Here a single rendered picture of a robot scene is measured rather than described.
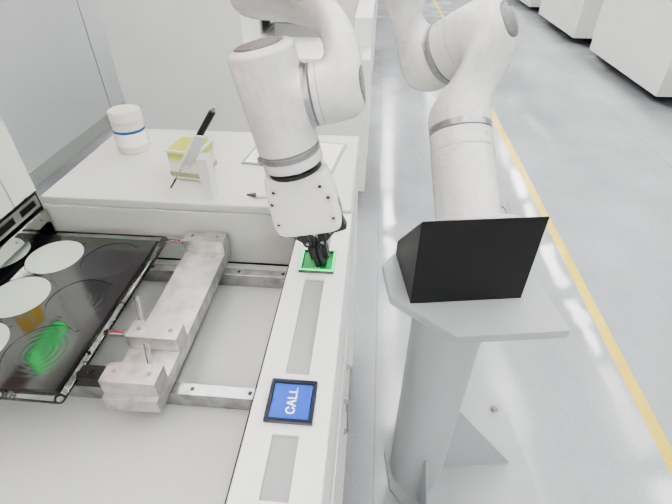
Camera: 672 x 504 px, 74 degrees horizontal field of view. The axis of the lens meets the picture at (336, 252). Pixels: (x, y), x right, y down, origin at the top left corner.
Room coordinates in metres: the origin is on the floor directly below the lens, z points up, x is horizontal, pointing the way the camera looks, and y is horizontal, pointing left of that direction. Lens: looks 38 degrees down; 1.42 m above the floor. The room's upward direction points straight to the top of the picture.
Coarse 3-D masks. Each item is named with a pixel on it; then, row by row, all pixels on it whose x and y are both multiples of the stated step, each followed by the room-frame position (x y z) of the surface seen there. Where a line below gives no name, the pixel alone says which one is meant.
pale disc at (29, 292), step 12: (0, 288) 0.56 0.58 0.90; (12, 288) 0.56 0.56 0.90; (24, 288) 0.56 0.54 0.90; (36, 288) 0.56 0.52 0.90; (48, 288) 0.56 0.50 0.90; (0, 300) 0.53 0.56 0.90; (12, 300) 0.53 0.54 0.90; (24, 300) 0.53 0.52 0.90; (36, 300) 0.53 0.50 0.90; (0, 312) 0.50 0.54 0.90; (12, 312) 0.50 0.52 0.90; (24, 312) 0.50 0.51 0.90
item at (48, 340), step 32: (96, 256) 0.65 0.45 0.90; (128, 256) 0.65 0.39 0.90; (64, 288) 0.56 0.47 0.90; (96, 288) 0.56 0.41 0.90; (0, 320) 0.49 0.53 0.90; (32, 320) 0.49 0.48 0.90; (64, 320) 0.49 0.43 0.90; (96, 320) 0.49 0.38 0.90; (0, 352) 0.42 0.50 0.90; (32, 352) 0.42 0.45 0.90; (64, 352) 0.42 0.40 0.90; (0, 384) 0.37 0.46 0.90; (32, 384) 0.37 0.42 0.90
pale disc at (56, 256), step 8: (40, 248) 0.67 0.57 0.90; (48, 248) 0.67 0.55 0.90; (56, 248) 0.67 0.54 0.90; (64, 248) 0.67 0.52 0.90; (72, 248) 0.67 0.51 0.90; (80, 248) 0.67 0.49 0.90; (32, 256) 0.65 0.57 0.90; (40, 256) 0.65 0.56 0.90; (48, 256) 0.65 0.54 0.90; (56, 256) 0.65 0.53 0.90; (64, 256) 0.65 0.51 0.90; (72, 256) 0.65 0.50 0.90; (80, 256) 0.65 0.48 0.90; (32, 264) 0.63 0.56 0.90; (40, 264) 0.63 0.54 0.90; (48, 264) 0.63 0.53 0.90; (56, 264) 0.63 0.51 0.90; (64, 264) 0.63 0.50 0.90; (32, 272) 0.60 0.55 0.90; (40, 272) 0.60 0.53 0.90; (48, 272) 0.60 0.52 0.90
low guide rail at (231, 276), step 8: (160, 264) 0.68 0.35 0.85; (152, 272) 0.67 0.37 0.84; (160, 272) 0.67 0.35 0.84; (168, 272) 0.66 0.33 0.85; (224, 272) 0.66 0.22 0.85; (232, 272) 0.66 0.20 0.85; (240, 272) 0.66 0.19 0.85; (248, 272) 0.66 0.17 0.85; (256, 272) 0.66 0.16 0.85; (264, 272) 0.66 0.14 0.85; (272, 272) 0.66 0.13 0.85; (280, 272) 0.66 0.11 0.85; (152, 280) 0.67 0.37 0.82; (160, 280) 0.67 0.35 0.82; (168, 280) 0.67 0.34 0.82; (224, 280) 0.66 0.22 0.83; (232, 280) 0.65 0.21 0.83; (240, 280) 0.65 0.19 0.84; (248, 280) 0.65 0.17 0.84; (256, 280) 0.65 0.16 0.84; (264, 280) 0.65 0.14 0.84; (272, 280) 0.65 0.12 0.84; (280, 280) 0.65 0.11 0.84; (280, 288) 0.65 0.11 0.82
